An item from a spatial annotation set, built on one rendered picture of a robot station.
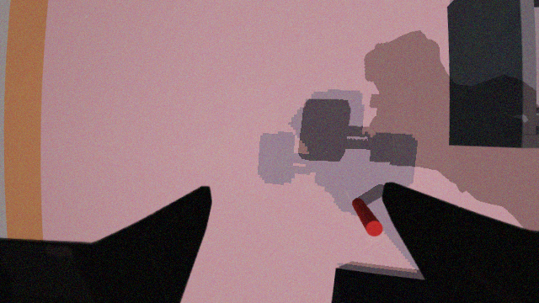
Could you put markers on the red peg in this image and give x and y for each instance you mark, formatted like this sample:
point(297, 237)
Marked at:
point(367, 218)

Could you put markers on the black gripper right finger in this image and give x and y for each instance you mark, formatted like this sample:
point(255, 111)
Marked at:
point(465, 257)

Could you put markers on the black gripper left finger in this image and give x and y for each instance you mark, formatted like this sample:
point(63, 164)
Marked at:
point(149, 261)

